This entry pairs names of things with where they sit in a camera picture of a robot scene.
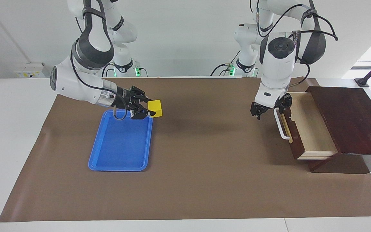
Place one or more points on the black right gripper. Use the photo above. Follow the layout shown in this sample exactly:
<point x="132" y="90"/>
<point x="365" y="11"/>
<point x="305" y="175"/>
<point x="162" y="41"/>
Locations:
<point x="122" y="100"/>

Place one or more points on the yellow block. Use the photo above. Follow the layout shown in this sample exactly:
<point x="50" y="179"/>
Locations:
<point x="156" y="108"/>

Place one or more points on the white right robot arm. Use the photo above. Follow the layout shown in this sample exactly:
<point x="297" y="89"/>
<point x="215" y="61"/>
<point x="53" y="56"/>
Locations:
<point x="76" y="87"/>

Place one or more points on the brown table mat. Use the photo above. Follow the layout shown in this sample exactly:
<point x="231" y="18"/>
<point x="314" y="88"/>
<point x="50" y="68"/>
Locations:
<point x="204" y="177"/>

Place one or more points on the white wall socket box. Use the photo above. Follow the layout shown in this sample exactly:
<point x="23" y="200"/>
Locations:
<point x="29" y="71"/>

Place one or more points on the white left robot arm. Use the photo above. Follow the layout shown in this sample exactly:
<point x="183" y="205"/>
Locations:
<point x="277" y="71"/>

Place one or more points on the blue plastic tray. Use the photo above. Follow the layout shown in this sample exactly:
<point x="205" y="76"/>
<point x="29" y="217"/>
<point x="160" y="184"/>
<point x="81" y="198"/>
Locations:
<point x="121" y="145"/>

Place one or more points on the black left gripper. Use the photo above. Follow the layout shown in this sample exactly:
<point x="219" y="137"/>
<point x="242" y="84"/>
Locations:
<point x="271" y="109"/>

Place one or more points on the dark wooden drawer cabinet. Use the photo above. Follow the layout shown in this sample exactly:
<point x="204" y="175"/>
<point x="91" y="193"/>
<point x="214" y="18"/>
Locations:
<point x="349" y="119"/>

